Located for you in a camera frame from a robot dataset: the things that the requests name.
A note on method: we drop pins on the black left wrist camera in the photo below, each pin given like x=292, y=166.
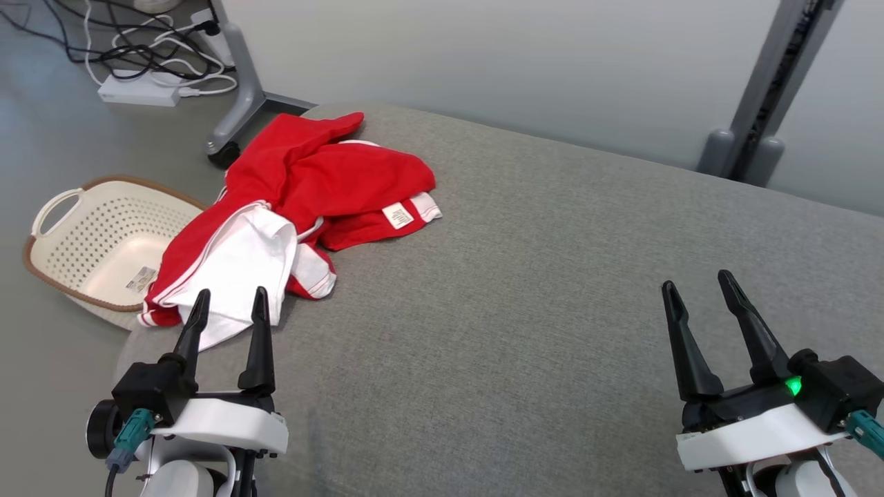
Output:
x=148, y=393

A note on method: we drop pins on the black caster wheel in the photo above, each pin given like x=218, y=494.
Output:
x=224, y=155

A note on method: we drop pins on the dark grey base rail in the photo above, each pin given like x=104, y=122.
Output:
x=290, y=103

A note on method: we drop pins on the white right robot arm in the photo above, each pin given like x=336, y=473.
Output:
x=804, y=483

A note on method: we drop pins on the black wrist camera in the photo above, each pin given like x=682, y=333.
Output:
x=148, y=393
x=836, y=390

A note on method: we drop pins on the white power strip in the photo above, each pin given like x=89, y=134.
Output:
x=138, y=90

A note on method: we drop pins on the teal right camera connector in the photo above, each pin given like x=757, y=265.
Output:
x=867, y=429

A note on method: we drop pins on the red basketball shorts number 23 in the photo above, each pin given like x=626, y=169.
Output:
x=314, y=277

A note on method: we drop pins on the cream perforated laundry basket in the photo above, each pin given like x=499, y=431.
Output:
x=90, y=228

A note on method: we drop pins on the paper sticker label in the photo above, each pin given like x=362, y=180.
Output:
x=141, y=278

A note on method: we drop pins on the grey partition post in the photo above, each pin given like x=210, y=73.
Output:
x=766, y=76

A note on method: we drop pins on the white round object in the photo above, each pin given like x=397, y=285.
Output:
x=157, y=4

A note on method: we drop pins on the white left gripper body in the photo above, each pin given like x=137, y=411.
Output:
x=228, y=421

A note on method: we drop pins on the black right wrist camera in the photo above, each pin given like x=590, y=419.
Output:
x=836, y=390

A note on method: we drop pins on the teal camera connector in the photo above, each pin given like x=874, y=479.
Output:
x=135, y=428
x=867, y=429

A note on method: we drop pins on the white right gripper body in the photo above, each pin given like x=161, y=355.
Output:
x=746, y=431

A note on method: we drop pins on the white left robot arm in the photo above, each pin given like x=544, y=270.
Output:
x=179, y=480

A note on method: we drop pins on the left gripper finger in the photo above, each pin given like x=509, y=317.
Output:
x=193, y=331
x=260, y=345

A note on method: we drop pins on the red shirt with white sleeves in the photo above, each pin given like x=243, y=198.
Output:
x=238, y=269

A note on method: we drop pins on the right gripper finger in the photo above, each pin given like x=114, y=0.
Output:
x=687, y=352
x=758, y=342

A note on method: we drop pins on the grey curved stand leg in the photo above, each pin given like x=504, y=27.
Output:
x=245, y=83

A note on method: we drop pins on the teal left camera connector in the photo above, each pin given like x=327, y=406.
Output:
x=135, y=428

